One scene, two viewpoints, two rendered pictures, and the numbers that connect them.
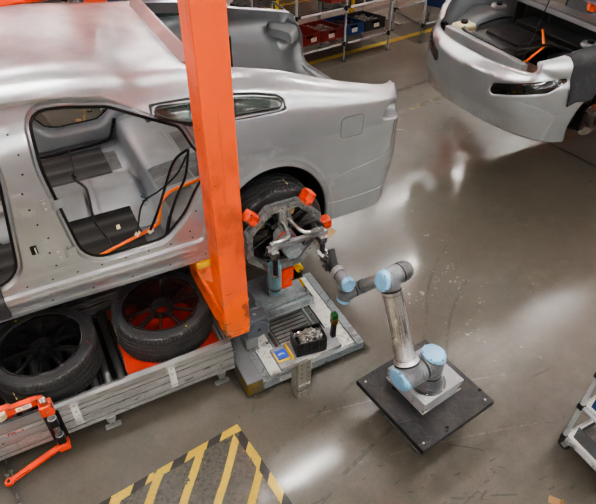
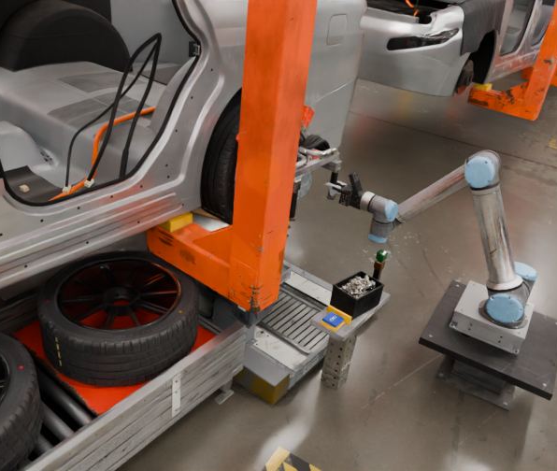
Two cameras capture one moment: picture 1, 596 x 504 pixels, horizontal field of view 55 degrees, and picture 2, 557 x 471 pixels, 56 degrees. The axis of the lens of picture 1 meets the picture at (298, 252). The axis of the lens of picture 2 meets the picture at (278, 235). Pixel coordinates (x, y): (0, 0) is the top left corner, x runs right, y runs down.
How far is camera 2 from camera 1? 198 cm
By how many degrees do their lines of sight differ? 25
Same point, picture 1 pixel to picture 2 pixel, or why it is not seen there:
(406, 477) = (520, 443)
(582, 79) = (471, 28)
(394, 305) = (497, 203)
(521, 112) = (421, 65)
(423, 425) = (527, 365)
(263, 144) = not seen: hidden behind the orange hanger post
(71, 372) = (11, 423)
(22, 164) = not seen: outside the picture
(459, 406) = (542, 336)
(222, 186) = (298, 22)
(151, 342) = (136, 345)
